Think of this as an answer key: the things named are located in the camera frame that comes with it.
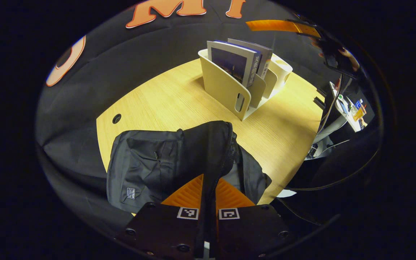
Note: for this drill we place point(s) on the blue cover book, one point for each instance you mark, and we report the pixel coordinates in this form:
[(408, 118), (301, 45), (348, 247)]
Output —
[(229, 63)]

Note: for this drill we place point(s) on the portrait cover book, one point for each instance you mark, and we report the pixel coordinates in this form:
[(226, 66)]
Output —
[(255, 46)]

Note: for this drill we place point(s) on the cream bookshelf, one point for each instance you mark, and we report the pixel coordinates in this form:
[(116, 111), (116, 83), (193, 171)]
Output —
[(222, 83)]

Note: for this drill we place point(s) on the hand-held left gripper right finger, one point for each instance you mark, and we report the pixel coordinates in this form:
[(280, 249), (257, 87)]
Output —
[(251, 231)]

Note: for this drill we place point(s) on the cluttered white desk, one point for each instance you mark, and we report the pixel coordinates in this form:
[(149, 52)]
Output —
[(341, 112)]

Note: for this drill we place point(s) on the black schoolbag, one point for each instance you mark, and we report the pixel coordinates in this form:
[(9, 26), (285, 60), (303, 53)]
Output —
[(146, 162)]

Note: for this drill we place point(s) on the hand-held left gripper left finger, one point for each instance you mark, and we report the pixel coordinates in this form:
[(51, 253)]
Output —
[(161, 231)]

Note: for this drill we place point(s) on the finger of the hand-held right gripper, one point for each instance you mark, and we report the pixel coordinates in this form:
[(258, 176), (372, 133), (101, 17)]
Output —
[(273, 25)]

